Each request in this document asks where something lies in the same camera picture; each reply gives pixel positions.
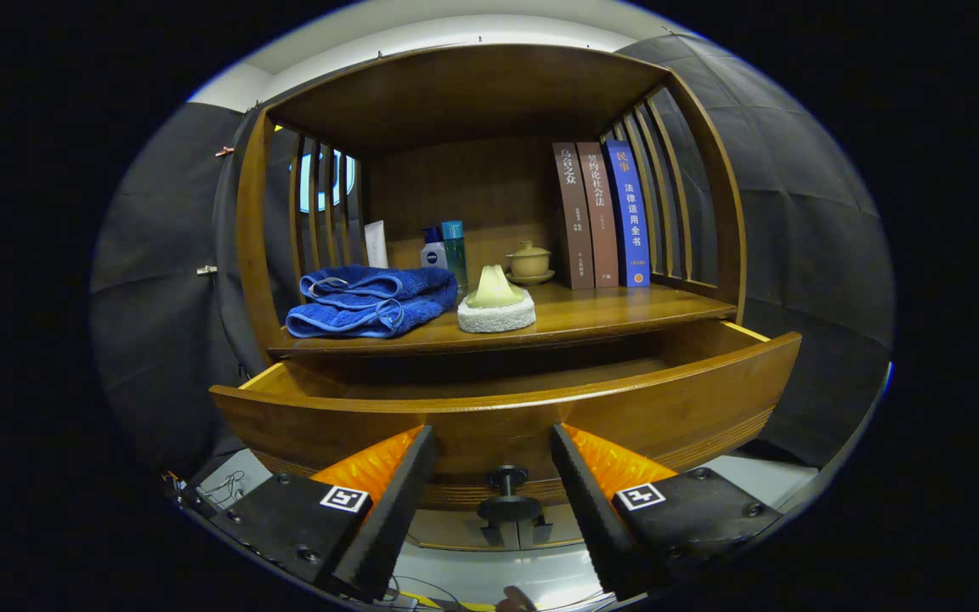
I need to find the bundle of thin cables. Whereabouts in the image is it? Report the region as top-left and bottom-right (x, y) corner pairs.
(196, 472), (248, 507)

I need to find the beige lidded teacup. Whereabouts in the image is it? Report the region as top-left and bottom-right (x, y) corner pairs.
(505, 241), (556, 286)

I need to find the dark brown book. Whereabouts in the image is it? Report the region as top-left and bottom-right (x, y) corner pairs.
(552, 142), (596, 291)

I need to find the wooden drawer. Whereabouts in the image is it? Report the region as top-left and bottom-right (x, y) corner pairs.
(209, 319), (803, 549)

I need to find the blue towel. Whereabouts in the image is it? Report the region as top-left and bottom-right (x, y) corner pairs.
(286, 264), (460, 339)

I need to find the teal bottle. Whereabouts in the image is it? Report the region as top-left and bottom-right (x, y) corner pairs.
(442, 220), (469, 287)

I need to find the white tube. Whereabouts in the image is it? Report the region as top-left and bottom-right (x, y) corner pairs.
(364, 220), (389, 269)

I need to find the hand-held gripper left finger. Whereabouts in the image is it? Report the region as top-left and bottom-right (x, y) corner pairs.
(179, 425), (438, 601)

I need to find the yellow black floor tape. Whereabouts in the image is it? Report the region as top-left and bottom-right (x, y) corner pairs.
(400, 592), (499, 612)

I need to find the wooden cabinet door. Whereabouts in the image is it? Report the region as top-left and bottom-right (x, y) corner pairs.
(517, 508), (586, 545)
(411, 510), (512, 552)

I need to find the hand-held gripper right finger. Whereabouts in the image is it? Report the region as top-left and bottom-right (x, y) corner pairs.
(551, 422), (784, 600)

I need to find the wooden cabinet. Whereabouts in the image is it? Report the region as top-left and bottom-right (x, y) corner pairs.
(209, 42), (803, 552)

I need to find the white sponge brush green handle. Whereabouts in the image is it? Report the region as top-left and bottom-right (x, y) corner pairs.
(457, 264), (537, 334)

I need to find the reddish brown book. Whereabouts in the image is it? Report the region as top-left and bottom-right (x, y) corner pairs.
(576, 141), (620, 289)

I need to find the wooden countertop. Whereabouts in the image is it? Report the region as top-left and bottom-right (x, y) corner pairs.
(267, 280), (738, 358)

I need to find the white lotion bottle blue cap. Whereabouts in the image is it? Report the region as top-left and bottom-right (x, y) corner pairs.
(420, 226), (449, 271)

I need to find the blue book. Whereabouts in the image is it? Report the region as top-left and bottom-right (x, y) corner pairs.
(604, 139), (652, 288)

